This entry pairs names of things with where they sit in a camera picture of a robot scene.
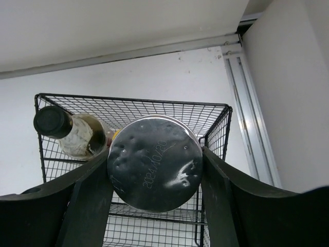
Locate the silver cap blue label shaker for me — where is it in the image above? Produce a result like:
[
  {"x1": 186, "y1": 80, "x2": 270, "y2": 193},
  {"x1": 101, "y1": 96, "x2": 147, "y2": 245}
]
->
[{"x1": 107, "y1": 114, "x2": 203, "y2": 213}]

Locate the yellow cap chili sauce bottle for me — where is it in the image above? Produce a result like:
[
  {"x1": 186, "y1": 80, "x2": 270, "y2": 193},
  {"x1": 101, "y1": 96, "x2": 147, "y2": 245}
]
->
[{"x1": 107, "y1": 129, "x2": 121, "y2": 147}]

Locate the tall dark sauce bottle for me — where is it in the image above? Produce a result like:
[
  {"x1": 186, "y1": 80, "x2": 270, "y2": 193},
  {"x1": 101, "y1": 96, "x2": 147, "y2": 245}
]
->
[{"x1": 33, "y1": 106, "x2": 114, "y2": 160}]

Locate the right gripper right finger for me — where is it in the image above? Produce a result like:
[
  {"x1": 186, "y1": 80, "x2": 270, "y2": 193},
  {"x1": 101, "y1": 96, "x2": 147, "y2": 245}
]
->
[{"x1": 202, "y1": 147, "x2": 328, "y2": 246}]

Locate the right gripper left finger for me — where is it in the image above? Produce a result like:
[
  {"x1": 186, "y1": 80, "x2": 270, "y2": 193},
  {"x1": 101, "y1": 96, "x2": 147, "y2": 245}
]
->
[{"x1": 1, "y1": 151, "x2": 113, "y2": 246}]

